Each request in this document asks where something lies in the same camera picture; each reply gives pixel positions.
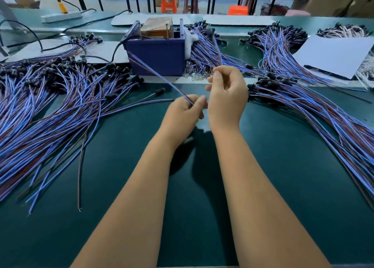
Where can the person's left hand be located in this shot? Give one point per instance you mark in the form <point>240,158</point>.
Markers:
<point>180,120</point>

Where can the person's right hand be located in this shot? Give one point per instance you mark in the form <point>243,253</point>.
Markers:
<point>227,101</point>

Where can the blue plastic tester box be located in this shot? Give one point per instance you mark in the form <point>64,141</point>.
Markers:
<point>161,57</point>

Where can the person's right forearm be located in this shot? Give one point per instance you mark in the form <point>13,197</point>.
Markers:
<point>269,206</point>

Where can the person's left forearm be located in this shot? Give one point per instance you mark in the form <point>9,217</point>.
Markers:
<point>125,212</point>

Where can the white power strip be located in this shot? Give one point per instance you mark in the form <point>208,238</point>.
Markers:
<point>61,17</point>

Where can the white flat mat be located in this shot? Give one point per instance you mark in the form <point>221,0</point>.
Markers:
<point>104,50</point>
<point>241,20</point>
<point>155,19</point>

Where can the orange plastic stool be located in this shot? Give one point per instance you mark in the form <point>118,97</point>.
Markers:
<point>238,10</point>
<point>169,1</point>

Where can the brown cardboard block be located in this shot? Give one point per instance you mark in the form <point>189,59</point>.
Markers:
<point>156,28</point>

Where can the black pen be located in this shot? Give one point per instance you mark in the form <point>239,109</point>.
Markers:
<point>326,73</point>

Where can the pink plastic stool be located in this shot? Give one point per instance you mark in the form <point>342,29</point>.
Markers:
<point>297,13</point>

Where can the white paper sheet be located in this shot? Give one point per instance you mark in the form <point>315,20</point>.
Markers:
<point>334,56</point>

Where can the orange plug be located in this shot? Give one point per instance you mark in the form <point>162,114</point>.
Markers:
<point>62,7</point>

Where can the open cardboard box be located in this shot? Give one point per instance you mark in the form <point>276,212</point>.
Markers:
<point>26,3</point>

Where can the grey metal pole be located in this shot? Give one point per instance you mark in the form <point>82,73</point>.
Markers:
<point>6,11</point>

